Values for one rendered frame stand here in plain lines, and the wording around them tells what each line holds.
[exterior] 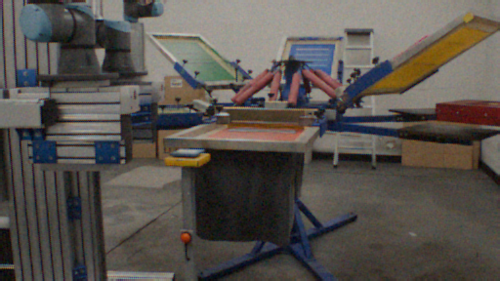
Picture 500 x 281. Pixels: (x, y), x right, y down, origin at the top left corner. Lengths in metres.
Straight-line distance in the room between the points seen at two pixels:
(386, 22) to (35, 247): 5.38
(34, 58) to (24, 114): 0.38
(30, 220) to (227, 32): 5.18
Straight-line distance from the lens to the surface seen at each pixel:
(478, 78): 6.68
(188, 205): 1.81
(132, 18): 2.49
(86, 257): 2.10
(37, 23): 1.60
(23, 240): 2.11
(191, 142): 1.96
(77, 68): 1.68
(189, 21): 7.03
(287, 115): 2.46
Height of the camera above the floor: 1.28
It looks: 9 degrees down
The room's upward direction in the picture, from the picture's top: straight up
